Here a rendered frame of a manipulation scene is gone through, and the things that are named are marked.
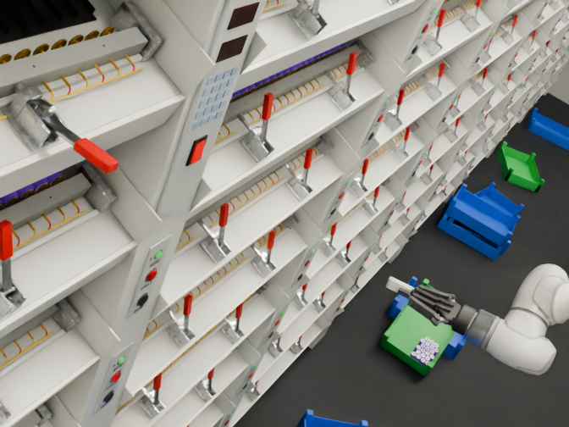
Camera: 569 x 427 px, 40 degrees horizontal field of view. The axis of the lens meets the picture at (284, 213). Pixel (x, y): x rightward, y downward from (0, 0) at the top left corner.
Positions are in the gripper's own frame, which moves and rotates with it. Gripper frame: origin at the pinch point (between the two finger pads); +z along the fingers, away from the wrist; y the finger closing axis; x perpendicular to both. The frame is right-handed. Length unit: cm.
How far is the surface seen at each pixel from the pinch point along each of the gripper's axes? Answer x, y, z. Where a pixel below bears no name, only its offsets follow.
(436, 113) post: 36.1, 30.1, 12.8
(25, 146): 90, -128, 6
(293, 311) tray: -9.6, -17.4, 20.7
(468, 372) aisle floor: -69, 66, -21
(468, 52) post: 55, 31, 10
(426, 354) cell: -58, 51, -7
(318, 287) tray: -10.2, -3.1, 20.5
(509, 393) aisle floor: -72, 69, -37
